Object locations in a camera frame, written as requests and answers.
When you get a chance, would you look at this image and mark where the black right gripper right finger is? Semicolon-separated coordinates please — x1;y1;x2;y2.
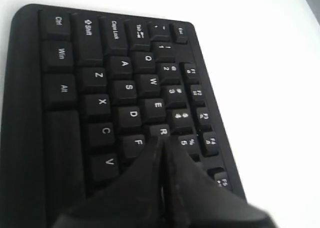
161;136;275;227

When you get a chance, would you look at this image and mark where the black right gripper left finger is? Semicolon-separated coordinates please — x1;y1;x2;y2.
53;137;164;227

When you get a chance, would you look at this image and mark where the black acer keyboard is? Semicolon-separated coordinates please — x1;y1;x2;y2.
0;4;247;227

